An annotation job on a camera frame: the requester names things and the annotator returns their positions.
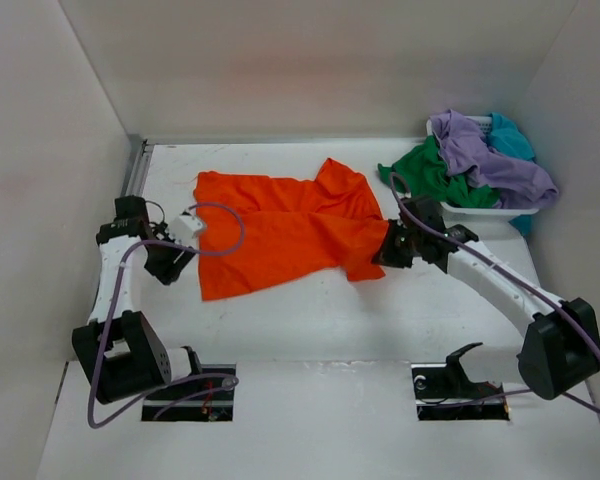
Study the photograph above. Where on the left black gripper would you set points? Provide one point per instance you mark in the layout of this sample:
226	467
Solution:
172	270

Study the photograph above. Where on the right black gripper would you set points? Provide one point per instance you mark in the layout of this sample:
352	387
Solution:
387	256

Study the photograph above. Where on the orange t shirt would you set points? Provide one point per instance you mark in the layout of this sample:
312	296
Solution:
265	231

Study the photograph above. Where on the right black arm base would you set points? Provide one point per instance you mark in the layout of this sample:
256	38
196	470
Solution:
444	392

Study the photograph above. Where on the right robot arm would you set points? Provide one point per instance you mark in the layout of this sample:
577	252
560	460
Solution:
561	343

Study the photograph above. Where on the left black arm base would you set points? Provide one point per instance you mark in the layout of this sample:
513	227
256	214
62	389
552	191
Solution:
204	401

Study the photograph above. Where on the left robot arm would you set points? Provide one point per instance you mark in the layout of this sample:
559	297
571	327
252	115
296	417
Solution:
119	351

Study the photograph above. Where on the white laundry basket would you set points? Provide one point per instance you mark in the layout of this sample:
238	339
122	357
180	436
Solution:
452	213

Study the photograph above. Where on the green t shirt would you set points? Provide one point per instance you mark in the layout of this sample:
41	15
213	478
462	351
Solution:
426	173

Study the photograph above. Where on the lavender t shirt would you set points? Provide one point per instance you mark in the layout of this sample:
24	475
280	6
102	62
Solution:
462	145

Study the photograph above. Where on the teal t shirt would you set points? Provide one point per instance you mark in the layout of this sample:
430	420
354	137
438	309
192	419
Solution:
510	137

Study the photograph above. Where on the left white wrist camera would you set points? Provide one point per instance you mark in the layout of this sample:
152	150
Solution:
184	228

